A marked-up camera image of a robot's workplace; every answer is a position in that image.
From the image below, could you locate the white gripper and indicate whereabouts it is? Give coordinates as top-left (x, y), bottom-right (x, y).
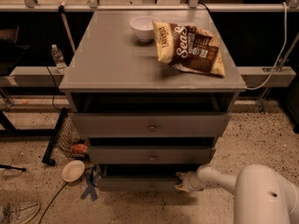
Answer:
top-left (175, 172), bottom-right (200, 192)

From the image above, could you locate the grey bottom drawer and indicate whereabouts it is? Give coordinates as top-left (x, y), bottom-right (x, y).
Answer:
top-left (97, 164), bottom-right (199, 191)

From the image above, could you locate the grey drawer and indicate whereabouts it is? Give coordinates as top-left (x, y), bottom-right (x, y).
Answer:
top-left (88, 146), bottom-right (215, 164)
top-left (97, 164), bottom-right (199, 191)
top-left (73, 113), bottom-right (231, 137)

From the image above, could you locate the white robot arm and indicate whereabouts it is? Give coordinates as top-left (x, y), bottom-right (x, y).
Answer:
top-left (176, 164), bottom-right (299, 224)

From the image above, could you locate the grey middle drawer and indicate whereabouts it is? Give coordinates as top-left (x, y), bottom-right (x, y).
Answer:
top-left (88, 146), bottom-right (215, 164)

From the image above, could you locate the grey drawer cabinet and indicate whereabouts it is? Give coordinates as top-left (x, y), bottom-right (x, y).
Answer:
top-left (59, 9), bottom-right (248, 185)

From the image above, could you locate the grey top drawer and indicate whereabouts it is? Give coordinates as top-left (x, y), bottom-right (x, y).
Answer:
top-left (73, 113), bottom-right (231, 137)

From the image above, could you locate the orange can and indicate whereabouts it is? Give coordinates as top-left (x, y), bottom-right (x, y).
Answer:
top-left (71, 144), bottom-right (87, 154)

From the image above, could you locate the small cream plate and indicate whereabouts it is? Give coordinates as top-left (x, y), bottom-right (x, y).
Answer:
top-left (62, 160), bottom-right (85, 183)

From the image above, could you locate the brown yellow chip bag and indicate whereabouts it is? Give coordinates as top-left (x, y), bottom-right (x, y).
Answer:
top-left (153, 21), bottom-right (225, 77)

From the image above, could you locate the black metal bar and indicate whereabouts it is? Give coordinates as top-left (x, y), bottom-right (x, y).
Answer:
top-left (42, 108), bottom-right (67, 166)

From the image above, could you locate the white ceramic bowl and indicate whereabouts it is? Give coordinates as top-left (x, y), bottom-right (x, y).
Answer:
top-left (130, 16), bottom-right (160, 42)

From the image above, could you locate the grey sneaker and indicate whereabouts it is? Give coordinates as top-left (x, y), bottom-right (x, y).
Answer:
top-left (0, 202), bottom-right (40, 224)

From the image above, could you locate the clear plastic water bottle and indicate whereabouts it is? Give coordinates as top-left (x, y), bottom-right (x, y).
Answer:
top-left (51, 44), bottom-right (67, 74)

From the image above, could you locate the black rod on floor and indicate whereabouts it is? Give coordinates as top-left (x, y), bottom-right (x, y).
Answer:
top-left (0, 164), bottom-right (26, 172)

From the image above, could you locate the black floor cable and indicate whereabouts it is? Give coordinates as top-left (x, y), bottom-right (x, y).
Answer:
top-left (37, 181), bottom-right (69, 224)

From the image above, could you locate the wire mesh basket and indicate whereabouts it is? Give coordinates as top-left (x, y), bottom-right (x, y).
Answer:
top-left (55, 115), bottom-right (88, 159)

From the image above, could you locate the white cable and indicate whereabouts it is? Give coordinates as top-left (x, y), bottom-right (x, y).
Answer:
top-left (246, 2), bottom-right (289, 91)

